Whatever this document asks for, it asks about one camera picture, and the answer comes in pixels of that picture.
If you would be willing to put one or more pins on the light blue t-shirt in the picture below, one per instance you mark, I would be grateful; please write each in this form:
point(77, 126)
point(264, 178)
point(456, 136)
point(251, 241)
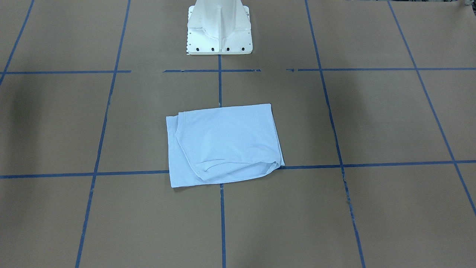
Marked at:
point(222, 145)

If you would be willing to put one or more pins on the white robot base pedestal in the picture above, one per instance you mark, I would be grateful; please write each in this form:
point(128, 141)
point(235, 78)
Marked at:
point(219, 27)

